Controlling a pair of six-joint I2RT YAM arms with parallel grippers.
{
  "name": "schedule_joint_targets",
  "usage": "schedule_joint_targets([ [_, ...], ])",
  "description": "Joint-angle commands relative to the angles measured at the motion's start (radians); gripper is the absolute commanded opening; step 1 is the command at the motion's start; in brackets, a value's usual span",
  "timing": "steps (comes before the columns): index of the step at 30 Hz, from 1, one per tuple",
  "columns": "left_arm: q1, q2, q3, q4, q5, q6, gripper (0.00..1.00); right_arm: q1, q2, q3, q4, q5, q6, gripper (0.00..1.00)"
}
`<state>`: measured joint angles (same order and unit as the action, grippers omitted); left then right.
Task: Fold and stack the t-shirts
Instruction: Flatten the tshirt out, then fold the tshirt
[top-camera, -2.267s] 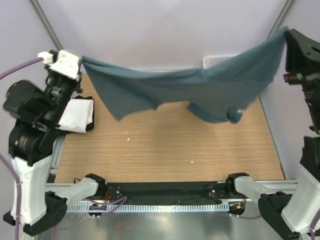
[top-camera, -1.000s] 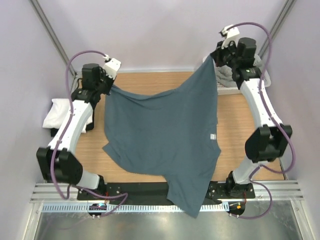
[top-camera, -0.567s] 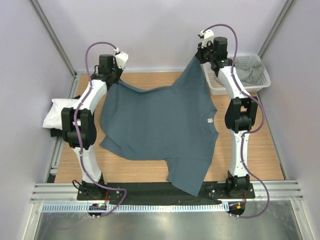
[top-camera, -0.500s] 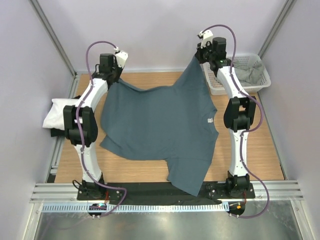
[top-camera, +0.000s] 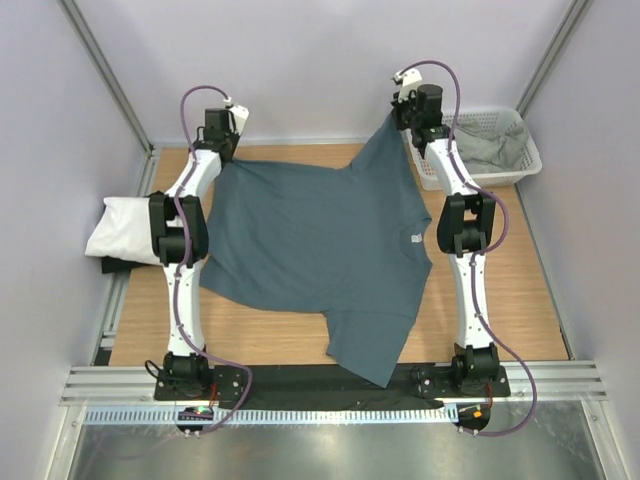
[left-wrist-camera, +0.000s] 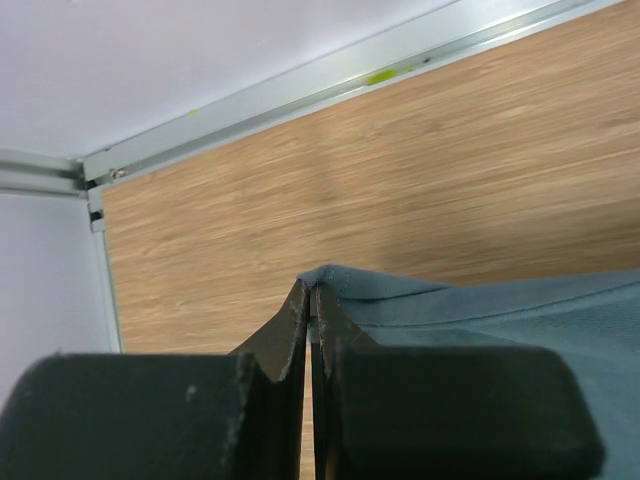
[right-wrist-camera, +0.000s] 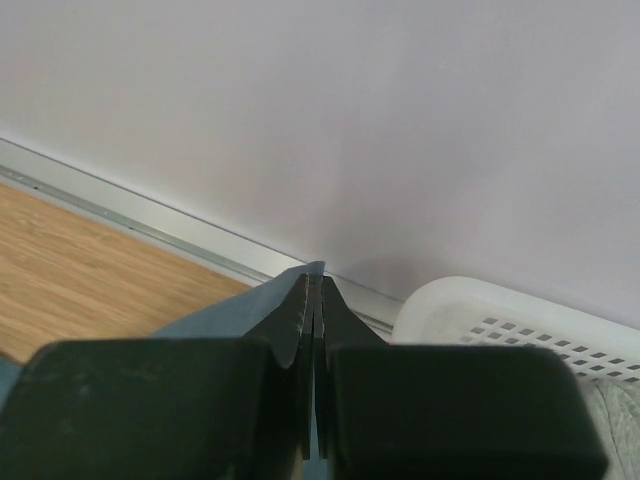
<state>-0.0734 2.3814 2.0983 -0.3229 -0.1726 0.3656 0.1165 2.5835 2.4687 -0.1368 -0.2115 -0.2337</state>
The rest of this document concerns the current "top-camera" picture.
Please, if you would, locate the blue t shirt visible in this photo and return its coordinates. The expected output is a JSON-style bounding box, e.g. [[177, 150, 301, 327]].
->
[[200, 119, 432, 387]]

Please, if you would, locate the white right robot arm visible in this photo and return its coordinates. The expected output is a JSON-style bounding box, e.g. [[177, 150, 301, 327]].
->
[[392, 80, 500, 396]]

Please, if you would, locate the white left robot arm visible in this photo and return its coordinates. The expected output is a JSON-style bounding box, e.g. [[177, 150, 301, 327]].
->
[[149, 105, 249, 401]]

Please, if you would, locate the white plastic basket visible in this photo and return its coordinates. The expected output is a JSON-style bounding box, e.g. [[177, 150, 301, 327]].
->
[[404, 104, 544, 191]]

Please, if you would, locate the grey t shirt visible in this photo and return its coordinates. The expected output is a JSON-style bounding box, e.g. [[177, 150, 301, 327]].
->
[[455, 120, 530, 174]]

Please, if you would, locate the folded white t shirt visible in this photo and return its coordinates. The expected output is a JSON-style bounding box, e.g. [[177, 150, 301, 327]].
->
[[85, 197, 159, 265]]

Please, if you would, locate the folded black t shirt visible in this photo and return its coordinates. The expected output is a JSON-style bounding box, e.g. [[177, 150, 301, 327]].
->
[[101, 257, 147, 274]]

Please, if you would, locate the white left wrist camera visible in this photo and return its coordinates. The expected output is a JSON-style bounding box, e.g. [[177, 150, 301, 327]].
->
[[223, 97, 250, 136]]

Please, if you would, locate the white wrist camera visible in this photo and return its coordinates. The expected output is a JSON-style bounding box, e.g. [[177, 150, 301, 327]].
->
[[223, 97, 250, 136], [392, 68, 423, 102]]

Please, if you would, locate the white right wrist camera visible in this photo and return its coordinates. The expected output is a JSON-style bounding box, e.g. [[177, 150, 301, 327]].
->
[[392, 68, 423, 102]]

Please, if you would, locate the aluminium left corner post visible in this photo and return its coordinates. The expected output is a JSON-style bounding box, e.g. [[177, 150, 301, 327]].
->
[[58, 0, 153, 155]]

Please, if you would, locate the aluminium corner post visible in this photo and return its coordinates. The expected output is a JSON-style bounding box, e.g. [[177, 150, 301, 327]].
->
[[58, 0, 153, 155], [516, 0, 594, 118]]

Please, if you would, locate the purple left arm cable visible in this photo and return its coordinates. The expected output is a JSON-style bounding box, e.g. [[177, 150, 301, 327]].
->
[[144, 85, 254, 437]]

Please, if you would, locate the aluminium right corner post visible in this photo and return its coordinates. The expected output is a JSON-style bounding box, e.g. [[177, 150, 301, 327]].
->
[[516, 0, 594, 118]]

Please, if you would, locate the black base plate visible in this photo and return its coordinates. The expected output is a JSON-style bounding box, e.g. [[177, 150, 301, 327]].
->
[[153, 363, 511, 411]]

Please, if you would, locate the aluminium front rail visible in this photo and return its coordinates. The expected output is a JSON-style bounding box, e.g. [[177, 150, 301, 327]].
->
[[59, 360, 608, 406]]

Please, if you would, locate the slotted grey cable duct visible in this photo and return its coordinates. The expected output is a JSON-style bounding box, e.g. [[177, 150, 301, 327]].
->
[[83, 404, 458, 426]]

